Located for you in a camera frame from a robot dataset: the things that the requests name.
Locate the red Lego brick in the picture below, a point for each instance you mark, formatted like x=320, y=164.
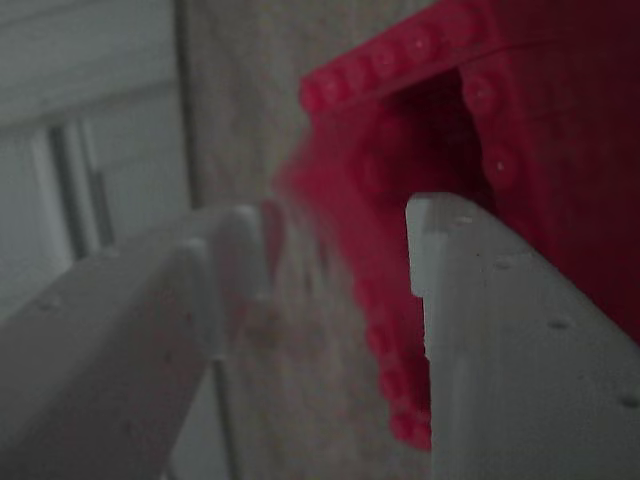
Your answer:
x=360, y=260

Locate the red plastic brick piece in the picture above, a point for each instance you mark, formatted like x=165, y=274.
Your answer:
x=565, y=150

